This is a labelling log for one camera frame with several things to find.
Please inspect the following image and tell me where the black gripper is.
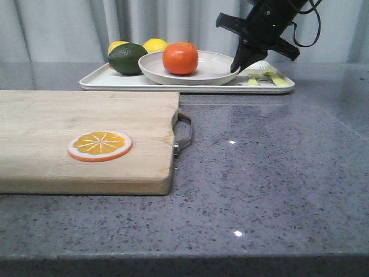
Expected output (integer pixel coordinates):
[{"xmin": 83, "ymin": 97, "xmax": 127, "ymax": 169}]
[{"xmin": 216, "ymin": 0, "xmax": 307, "ymax": 73}]

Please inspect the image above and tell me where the cream round plate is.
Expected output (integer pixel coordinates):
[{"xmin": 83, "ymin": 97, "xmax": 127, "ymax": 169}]
[{"xmin": 138, "ymin": 50, "xmax": 239, "ymax": 85}]

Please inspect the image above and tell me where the orange tangerine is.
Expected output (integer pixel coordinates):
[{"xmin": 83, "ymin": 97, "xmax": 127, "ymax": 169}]
[{"xmin": 162, "ymin": 42, "xmax": 198, "ymax": 75}]

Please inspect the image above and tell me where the white rectangular tray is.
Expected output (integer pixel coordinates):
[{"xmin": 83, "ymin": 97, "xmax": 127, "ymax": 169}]
[{"xmin": 80, "ymin": 64, "xmax": 295, "ymax": 95}]

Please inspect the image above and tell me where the yellow plastic knife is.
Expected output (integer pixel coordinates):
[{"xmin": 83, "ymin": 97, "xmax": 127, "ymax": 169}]
[{"xmin": 246, "ymin": 69, "xmax": 262, "ymax": 86}]

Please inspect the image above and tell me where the yellow plastic fork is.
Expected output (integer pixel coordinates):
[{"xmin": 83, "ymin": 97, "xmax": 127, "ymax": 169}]
[{"xmin": 260, "ymin": 65, "xmax": 288, "ymax": 87}]

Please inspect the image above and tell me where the yellow lemon right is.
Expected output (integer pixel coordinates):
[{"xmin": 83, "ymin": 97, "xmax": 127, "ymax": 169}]
[{"xmin": 143, "ymin": 38, "xmax": 169, "ymax": 53}]

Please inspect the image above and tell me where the yellow lemon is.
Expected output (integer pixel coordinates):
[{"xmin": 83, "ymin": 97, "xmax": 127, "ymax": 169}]
[
  {"xmin": 107, "ymin": 40, "xmax": 128, "ymax": 55},
  {"xmin": 143, "ymin": 38, "xmax": 169, "ymax": 53}
]

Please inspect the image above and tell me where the green lime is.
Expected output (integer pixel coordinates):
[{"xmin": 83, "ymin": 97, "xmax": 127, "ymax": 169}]
[{"xmin": 108, "ymin": 43, "xmax": 148, "ymax": 76}]

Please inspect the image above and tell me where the yellow lemon left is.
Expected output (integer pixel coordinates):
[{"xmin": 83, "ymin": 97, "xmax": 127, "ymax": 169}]
[{"xmin": 107, "ymin": 40, "xmax": 128, "ymax": 55}]

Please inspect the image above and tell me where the orange slice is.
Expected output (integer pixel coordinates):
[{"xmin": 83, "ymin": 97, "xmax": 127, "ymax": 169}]
[{"xmin": 67, "ymin": 130, "xmax": 133, "ymax": 162}]

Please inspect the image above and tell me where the grey curtain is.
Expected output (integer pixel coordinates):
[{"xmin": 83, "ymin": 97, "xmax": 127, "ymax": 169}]
[{"xmin": 1, "ymin": 1, "xmax": 368, "ymax": 63}]

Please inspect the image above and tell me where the wooden cutting board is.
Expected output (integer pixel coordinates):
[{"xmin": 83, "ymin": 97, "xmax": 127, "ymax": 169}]
[{"xmin": 1, "ymin": 90, "xmax": 179, "ymax": 195}]

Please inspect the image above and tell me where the black cable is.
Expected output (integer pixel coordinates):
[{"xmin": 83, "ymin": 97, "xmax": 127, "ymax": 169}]
[{"xmin": 289, "ymin": 0, "xmax": 322, "ymax": 48}]

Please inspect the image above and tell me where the metal cutting board handle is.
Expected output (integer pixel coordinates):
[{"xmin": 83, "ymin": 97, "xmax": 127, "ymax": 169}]
[{"xmin": 172, "ymin": 110, "xmax": 194, "ymax": 158}]

